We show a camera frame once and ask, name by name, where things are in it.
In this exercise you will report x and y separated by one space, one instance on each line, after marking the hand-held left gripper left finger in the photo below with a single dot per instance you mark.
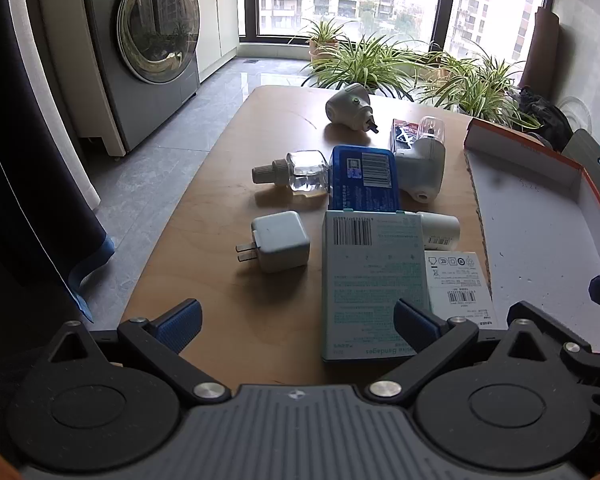
180 325

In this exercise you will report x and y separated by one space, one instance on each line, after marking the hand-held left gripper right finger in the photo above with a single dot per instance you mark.
415 325

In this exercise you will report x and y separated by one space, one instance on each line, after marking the small white printed box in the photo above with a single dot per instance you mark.
460 280

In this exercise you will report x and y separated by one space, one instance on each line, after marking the light teal bandage box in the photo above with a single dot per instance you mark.
370 270

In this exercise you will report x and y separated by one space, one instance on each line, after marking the white plastic tube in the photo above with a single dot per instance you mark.
440 227

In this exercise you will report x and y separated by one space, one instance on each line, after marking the orange cardboard box tray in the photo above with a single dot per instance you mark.
535 225

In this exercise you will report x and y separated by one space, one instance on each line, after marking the white charger plug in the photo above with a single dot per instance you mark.
280 237

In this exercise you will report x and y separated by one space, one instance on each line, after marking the blue box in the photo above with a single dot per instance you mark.
362 180

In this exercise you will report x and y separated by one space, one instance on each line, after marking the clear liquid bottle beige cap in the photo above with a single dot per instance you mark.
305 172

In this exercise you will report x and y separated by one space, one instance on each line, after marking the red playing card box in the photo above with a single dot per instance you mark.
402 135

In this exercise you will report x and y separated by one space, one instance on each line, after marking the grey board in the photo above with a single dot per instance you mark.
587 157

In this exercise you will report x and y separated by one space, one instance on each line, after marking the black bag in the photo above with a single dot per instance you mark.
545 115

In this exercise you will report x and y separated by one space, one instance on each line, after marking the grey repellent heater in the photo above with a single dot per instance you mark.
347 105

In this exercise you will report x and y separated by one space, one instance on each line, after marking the brown rolled mat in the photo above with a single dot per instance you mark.
540 50

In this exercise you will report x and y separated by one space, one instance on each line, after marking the spider plant brown pot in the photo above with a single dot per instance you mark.
445 62

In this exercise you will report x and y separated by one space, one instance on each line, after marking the grey washing machine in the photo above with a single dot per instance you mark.
150 25

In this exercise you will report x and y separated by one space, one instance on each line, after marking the small spider plant beige pot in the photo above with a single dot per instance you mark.
325 35

